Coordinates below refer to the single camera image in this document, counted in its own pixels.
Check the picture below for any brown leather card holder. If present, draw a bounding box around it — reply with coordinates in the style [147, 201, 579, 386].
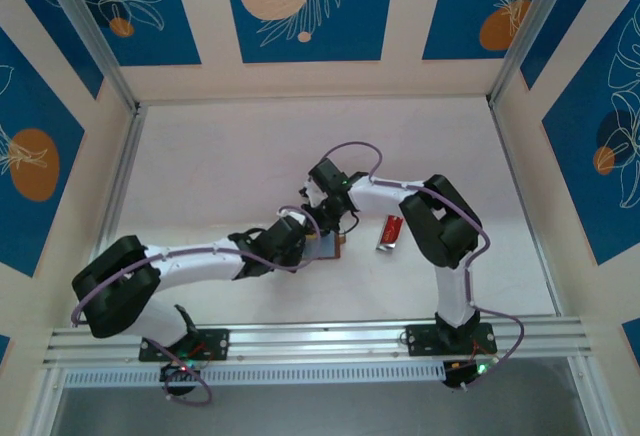
[299, 233, 347, 261]

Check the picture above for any red credit card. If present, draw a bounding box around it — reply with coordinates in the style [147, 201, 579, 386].
[381, 214, 405, 247]

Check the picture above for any controller board with LED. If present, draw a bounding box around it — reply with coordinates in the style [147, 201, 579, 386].
[443, 355, 503, 391]
[159, 360, 202, 383]

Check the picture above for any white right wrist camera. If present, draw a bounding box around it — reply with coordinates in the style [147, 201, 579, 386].
[299, 179, 326, 207]

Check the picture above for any purple cable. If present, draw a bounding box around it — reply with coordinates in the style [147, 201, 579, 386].
[324, 141, 525, 390]
[72, 204, 324, 406]

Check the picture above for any aluminium rail frame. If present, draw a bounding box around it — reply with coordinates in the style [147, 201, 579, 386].
[42, 315, 596, 370]

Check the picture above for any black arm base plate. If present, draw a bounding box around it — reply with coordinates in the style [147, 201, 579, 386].
[405, 323, 499, 357]
[138, 326, 231, 362]

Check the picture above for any white slotted cable duct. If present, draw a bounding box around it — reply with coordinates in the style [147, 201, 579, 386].
[63, 359, 447, 390]

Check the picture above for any blue floral wall panel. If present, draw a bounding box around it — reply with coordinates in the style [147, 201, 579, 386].
[422, 0, 556, 61]
[0, 28, 86, 278]
[222, 0, 396, 64]
[64, 0, 202, 67]
[0, 0, 105, 101]
[519, 0, 640, 90]
[542, 0, 640, 266]

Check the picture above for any aluminium side rail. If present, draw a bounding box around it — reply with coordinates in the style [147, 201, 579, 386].
[487, 98, 564, 318]
[73, 104, 147, 328]

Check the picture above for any aluminium corner post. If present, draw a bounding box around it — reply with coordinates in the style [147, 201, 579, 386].
[487, 0, 584, 107]
[35, 0, 142, 113]

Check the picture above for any aluminium frame leg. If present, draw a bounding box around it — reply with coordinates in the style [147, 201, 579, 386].
[567, 355, 619, 436]
[27, 365, 69, 436]

